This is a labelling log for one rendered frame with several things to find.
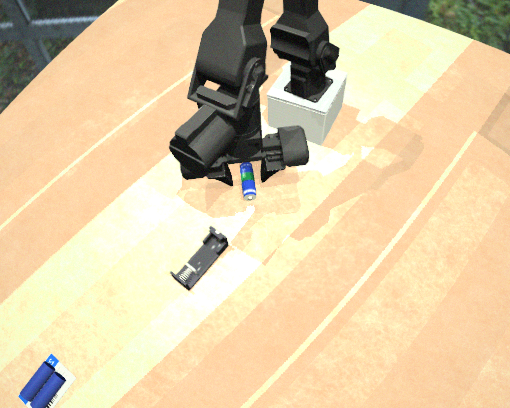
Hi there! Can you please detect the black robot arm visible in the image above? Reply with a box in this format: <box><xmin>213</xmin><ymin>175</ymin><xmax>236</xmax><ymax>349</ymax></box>
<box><xmin>168</xmin><ymin>0</ymin><xmax>340</xmax><ymax>175</ymax></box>

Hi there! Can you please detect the blue and green battery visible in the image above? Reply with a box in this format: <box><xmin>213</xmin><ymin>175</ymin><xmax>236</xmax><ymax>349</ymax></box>
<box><xmin>240</xmin><ymin>162</ymin><xmax>257</xmax><ymax>201</ymax></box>

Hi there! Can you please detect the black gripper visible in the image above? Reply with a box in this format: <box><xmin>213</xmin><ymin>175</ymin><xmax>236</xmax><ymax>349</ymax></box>
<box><xmin>179</xmin><ymin>122</ymin><xmax>309</xmax><ymax>187</ymax></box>

